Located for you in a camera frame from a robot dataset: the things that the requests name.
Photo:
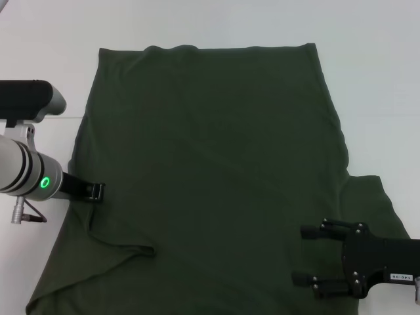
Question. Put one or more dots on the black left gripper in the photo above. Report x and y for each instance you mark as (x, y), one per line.
(77, 190)

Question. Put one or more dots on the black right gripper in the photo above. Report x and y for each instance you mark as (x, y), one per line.
(393, 259)

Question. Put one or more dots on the dark green shirt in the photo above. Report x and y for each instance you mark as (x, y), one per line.
(210, 131)

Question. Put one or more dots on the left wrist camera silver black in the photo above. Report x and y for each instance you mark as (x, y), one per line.
(23, 98)

